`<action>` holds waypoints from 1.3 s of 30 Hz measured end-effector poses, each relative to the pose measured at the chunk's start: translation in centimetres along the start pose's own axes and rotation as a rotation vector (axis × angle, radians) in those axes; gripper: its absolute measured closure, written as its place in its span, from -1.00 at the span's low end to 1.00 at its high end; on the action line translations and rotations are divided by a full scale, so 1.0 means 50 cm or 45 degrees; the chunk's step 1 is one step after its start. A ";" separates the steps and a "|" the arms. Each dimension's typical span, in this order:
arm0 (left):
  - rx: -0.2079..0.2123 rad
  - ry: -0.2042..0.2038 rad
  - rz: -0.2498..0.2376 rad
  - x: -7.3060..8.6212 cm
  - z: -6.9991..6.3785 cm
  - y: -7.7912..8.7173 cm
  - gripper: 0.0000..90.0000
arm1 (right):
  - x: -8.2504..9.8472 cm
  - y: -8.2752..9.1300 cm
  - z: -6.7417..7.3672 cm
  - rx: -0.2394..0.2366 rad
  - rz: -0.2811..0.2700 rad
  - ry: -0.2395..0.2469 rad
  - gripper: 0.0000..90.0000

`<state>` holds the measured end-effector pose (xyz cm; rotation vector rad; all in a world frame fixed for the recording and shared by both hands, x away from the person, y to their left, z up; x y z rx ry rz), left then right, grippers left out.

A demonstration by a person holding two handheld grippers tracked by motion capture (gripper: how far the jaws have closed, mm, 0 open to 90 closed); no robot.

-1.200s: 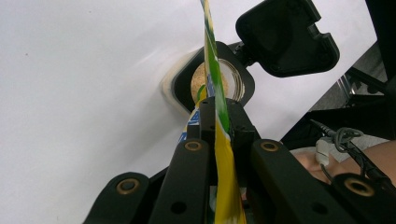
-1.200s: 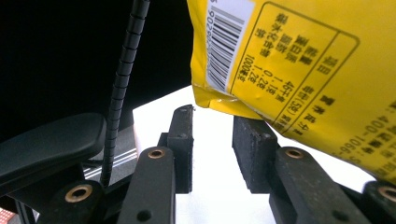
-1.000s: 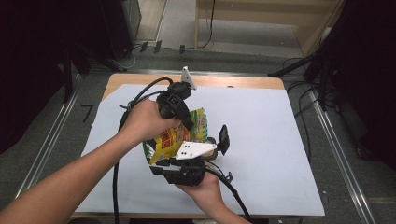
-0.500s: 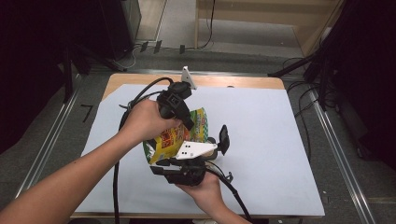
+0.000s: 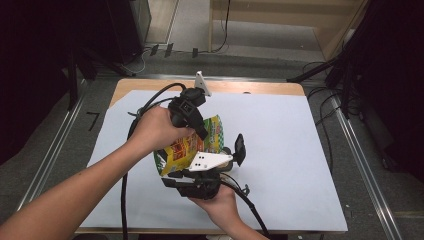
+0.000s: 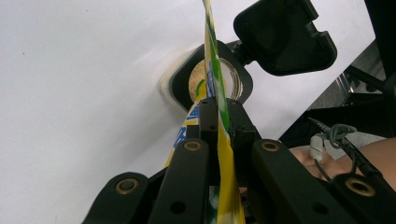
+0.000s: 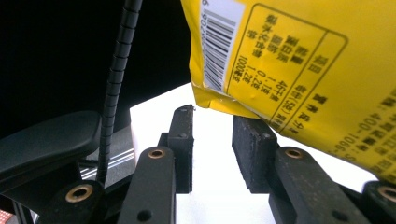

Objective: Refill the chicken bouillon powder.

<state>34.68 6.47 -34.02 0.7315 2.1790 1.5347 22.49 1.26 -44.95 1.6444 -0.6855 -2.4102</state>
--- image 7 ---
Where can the yellow pouch with green spout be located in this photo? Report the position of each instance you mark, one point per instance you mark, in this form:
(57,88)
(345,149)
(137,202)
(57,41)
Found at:
(327,62)

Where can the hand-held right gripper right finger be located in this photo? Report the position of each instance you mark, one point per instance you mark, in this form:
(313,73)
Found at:
(253,149)

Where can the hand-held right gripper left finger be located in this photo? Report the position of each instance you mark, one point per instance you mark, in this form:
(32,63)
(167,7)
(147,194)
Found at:
(183,146)

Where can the black chair armrest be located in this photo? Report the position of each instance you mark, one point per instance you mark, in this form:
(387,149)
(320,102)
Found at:
(46,146)

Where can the long metal floor rail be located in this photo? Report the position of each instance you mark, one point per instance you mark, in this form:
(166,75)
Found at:
(122,157)

